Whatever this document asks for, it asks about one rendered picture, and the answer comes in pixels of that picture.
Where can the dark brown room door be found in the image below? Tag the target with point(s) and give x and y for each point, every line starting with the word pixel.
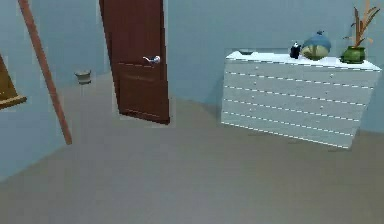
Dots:
pixel 140 50

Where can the plant in green pot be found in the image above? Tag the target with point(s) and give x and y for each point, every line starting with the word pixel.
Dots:
pixel 355 50

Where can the small grey bowl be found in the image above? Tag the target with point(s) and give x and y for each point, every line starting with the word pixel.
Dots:
pixel 246 51

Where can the white chest of drawers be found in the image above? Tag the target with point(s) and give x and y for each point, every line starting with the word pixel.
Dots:
pixel 290 100

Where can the small black bottle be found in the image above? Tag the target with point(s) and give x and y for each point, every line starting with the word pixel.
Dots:
pixel 295 51

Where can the brown wooden door frame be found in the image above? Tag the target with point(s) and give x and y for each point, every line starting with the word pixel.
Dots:
pixel 45 70

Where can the grey bucket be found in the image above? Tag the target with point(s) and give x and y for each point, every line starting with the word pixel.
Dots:
pixel 83 77

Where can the blue and green vase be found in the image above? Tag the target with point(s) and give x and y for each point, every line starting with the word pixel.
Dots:
pixel 316 45

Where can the brown framed picture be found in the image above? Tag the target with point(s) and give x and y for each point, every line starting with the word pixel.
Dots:
pixel 6 90

